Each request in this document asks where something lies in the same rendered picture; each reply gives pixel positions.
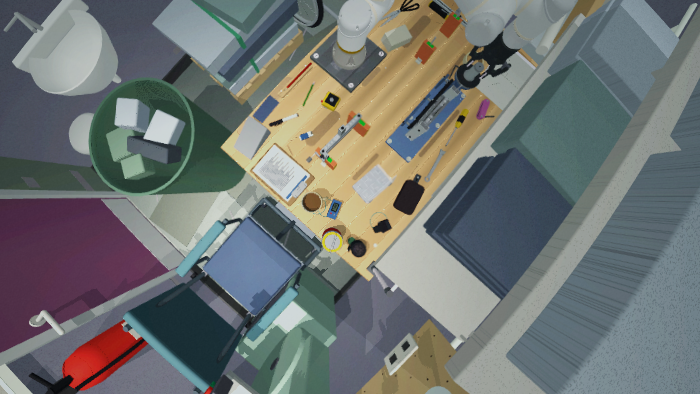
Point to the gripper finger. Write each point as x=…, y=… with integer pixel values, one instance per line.
x=477, y=57
x=502, y=70

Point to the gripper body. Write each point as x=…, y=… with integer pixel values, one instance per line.
x=500, y=50

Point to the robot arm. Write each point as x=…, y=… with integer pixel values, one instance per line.
x=352, y=22

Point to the dark grey handwheel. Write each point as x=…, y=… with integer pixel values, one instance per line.
x=469, y=75

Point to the orange rack block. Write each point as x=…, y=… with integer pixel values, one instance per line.
x=425, y=52
x=450, y=24
x=360, y=126
x=328, y=162

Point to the white foam sheet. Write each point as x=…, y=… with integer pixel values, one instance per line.
x=514, y=83

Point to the purple cylinder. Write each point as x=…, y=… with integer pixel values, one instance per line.
x=483, y=109

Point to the black flat device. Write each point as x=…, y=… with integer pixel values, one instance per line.
x=440, y=8

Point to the yellow black screwdriver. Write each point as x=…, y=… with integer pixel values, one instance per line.
x=462, y=117

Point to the beige box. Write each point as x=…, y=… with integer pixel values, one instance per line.
x=396, y=37

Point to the green foam block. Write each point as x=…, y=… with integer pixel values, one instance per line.
x=568, y=126

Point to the silver wrench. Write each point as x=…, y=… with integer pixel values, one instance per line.
x=434, y=165

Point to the grey blue foam block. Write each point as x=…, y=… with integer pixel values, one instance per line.
x=618, y=44

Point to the grey mounting plate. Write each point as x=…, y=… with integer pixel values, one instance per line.
x=328, y=57

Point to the navy foam block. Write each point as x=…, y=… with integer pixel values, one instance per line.
x=497, y=218

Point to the yellow black cube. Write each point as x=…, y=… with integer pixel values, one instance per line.
x=330, y=101

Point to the black pouch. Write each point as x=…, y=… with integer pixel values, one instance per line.
x=408, y=198

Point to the white grid pad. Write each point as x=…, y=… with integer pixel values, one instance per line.
x=372, y=184

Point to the dark spoked wheel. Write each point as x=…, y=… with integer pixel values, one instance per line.
x=313, y=13

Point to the green pen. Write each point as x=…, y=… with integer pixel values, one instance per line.
x=309, y=94

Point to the small blue white stick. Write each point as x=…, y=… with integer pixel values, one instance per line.
x=306, y=134

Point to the black plug adapter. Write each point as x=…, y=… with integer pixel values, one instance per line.
x=383, y=225

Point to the black white marker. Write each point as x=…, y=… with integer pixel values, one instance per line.
x=283, y=119

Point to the blue digital meter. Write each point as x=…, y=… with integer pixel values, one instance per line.
x=334, y=208

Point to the navy blue pad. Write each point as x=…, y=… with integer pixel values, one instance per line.
x=266, y=109

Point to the black round cap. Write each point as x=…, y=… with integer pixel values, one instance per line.
x=356, y=248

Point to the clipboard with paper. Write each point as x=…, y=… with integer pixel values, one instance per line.
x=280, y=174

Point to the yellow red tin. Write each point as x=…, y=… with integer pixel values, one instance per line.
x=332, y=239

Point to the grey pad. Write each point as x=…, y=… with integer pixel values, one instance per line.
x=250, y=138

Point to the foam sheet stack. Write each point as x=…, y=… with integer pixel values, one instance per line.
x=230, y=30

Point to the green waste bin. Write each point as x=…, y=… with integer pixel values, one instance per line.
x=213, y=153

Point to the white double socket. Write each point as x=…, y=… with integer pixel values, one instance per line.
x=401, y=353

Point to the brown board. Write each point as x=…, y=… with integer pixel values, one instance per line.
x=426, y=366

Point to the blue seat wheelchair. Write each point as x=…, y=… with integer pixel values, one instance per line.
x=249, y=262

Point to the white box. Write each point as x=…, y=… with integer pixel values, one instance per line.
x=131, y=113
x=164, y=127

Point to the dark grey box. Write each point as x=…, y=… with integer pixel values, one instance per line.
x=154, y=149

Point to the green draped cloth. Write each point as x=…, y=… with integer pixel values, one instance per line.
x=301, y=350

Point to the pale green box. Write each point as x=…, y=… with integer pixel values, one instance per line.
x=136, y=166
x=116, y=145

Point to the white round bowl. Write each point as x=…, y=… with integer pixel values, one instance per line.
x=81, y=133

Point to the white sink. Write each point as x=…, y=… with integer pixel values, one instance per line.
x=71, y=52

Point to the purple door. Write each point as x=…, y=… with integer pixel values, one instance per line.
x=65, y=257

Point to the red fire extinguisher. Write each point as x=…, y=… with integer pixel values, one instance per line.
x=96, y=355

